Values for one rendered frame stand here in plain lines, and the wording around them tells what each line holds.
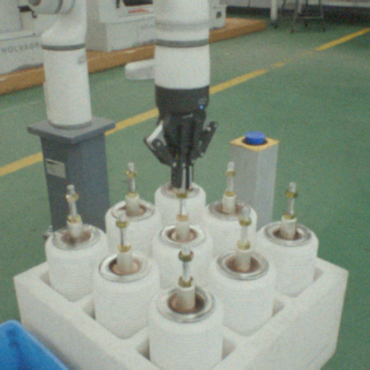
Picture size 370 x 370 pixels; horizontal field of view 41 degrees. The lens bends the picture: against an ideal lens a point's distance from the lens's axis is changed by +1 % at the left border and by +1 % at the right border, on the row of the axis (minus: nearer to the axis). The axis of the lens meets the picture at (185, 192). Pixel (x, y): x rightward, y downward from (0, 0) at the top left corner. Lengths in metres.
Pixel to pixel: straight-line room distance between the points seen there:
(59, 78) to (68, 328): 0.56
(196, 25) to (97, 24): 2.78
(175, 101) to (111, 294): 0.27
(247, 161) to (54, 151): 0.44
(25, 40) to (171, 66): 2.31
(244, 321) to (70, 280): 0.27
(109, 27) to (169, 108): 2.73
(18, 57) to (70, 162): 1.81
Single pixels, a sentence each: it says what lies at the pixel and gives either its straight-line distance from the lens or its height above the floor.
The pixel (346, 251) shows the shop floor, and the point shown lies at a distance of 1.26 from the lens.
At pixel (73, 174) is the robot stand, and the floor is 0.20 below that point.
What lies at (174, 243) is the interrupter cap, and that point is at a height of 0.25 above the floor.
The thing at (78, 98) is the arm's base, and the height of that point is 0.37.
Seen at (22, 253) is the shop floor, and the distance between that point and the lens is 1.25.
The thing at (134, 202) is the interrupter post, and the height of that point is 0.27.
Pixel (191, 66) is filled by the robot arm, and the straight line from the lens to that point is 0.64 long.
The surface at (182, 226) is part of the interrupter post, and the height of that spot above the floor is 0.27.
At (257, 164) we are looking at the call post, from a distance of 0.96.
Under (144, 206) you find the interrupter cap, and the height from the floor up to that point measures 0.25.
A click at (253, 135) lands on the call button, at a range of 0.98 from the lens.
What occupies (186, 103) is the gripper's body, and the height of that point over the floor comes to 0.48.
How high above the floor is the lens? 0.65
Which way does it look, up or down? 26 degrees down
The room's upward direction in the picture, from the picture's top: straight up
